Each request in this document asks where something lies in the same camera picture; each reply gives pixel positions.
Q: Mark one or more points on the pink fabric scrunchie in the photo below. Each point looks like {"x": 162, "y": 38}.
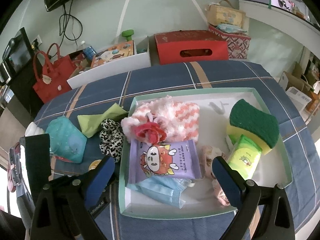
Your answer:
{"x": 209, "y": 153}

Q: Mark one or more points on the white desk shelf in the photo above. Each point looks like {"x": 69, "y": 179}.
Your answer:
{"x": 290, "y": 24}

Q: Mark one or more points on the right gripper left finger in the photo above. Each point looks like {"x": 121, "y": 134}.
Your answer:
{"x": 62, "y": 208}

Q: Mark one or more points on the pink white knitted cloth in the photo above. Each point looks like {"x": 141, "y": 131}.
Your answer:
{"x": 180, "y": 120}

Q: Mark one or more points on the blue label water bottle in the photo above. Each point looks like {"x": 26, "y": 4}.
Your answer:
{"x": 88, "y": 50}

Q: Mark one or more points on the patterned red gift box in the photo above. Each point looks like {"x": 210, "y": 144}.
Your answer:
{"x": 238, "y": 44}

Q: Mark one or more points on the white pill bottle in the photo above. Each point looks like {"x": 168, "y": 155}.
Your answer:
{"x": 33, "y": 129}

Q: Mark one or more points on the purple baby wipes pack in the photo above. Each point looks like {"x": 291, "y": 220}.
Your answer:
{"x": 170, "y": 159}

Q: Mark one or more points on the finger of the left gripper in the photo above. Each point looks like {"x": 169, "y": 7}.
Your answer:
{"x": 37, "y": 160}

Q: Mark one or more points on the white storage bin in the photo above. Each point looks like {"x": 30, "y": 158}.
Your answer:
{"x": 141, "y": 59}

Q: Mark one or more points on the red pink flower hairband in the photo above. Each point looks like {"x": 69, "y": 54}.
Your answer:
{"x": 149, "y": 132}

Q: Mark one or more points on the teal rimmed white tray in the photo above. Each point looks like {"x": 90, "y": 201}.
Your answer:
{"x": 215, "y": 107}

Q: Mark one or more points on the leopard print scrunchie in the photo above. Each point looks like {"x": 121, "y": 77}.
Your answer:
{"x": 111, "y": 139}

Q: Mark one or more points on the teal plastic case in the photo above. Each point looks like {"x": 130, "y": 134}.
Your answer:
{"x": 67, "y": 143}

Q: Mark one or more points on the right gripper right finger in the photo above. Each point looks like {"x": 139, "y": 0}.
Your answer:
{"x": 275, "y": 222}

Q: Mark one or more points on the green yellow scrub sponge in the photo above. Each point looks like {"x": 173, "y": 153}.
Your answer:
{"x": 260, "y": 127}

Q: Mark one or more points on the red cardboard box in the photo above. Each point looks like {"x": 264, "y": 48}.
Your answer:
{"x": 190, "y": 45}

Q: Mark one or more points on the blue face mask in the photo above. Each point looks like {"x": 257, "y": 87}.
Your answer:
{"x": 163, "y": 189}

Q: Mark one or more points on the lime green cloth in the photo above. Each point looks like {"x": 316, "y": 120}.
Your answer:
{"x": 90, "y": 124}

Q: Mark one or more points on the orange toy box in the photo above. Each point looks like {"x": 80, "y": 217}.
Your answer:
{"x": 118, "y": 51}

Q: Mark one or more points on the blue plaid tablecloth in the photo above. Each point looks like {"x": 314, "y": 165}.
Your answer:
{"x": 97, "y": 97}

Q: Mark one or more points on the red felt tote bag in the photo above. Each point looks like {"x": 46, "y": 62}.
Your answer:
{"x": 53, "y": 80}

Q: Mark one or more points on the green tissue pack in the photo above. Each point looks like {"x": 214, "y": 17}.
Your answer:
{"x": 245, "y": 157}

